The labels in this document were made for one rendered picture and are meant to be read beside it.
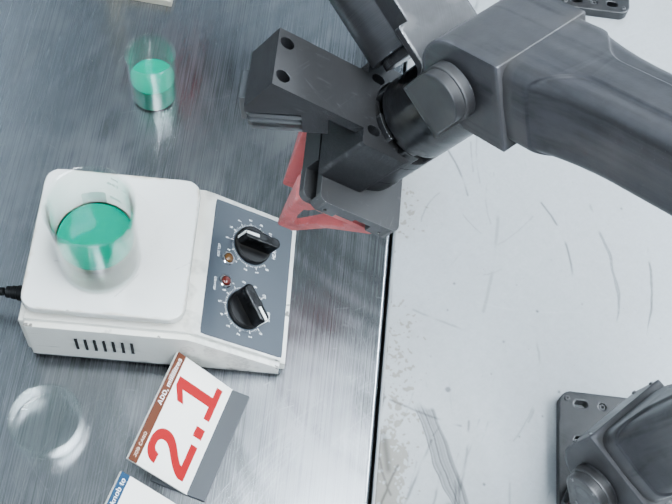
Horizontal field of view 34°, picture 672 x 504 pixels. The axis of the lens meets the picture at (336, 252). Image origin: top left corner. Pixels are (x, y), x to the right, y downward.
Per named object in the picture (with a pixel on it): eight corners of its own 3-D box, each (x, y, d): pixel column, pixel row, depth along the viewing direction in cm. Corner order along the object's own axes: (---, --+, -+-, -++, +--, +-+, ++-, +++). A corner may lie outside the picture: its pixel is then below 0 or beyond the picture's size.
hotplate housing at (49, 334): (295, 237, 95) (300, 189, 88) (283, 381, 89) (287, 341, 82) (32, 213, 94) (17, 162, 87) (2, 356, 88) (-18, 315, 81)
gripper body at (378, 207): (304, 210, 74) (370, 166, 68) (319, 85, 78) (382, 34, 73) (382, 242, 77) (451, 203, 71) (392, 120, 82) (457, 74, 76)
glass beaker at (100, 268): (39, 263, 82) (20, 205, 75) (102, 208, 85) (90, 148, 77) (105, 321, 81) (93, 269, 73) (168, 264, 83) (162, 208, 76)
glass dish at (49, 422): (98, 437, 85) (95, 428, 83) (32, 475, 83) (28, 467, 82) (64, 380, 87) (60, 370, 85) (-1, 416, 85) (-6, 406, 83)
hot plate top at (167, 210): (202, 187, 87) (202, 181, 86) (183, 327, 82) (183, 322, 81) (48, 172, 87) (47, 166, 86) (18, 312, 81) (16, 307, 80)
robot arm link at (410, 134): (346, 87, 71) (413, 35, 66) (398, 59, 75) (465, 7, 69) (405, 178, 71) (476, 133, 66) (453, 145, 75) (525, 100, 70)
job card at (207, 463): (249, 397, 88) (250, 379, 84) (204, 503, 84) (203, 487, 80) (178, 370, 88) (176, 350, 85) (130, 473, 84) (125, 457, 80)
